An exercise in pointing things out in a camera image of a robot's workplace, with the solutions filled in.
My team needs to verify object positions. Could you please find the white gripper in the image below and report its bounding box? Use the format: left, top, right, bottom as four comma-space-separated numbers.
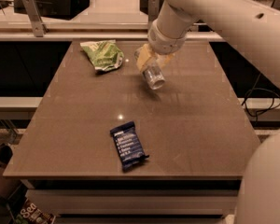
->
135, 21, 186, 72

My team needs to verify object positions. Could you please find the silver redbull can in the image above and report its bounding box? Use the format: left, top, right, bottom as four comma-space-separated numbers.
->
139, 58, 165, 90

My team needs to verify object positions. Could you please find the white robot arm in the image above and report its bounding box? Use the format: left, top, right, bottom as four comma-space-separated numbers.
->
137, 0, 280, 224

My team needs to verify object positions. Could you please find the green chip bag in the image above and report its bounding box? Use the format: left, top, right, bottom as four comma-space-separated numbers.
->
80, 40, 124, 72

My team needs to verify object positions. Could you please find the blue snack bar wrapper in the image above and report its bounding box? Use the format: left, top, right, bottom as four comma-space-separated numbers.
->
110, 121, 148, 171

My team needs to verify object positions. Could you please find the magazine on lower left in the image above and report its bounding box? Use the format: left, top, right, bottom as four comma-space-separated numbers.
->
13, 200, 56, 224

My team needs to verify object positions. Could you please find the brown bin lower left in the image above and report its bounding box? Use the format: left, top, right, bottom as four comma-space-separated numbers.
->
0, 144, 21, 199

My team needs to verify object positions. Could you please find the middle metal railing bracket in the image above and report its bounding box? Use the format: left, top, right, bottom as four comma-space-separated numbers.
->
147, 0, 160, 22

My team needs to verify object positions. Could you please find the left metal railing bracket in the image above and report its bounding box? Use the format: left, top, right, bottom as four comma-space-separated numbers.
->
22, 0, 47, 37

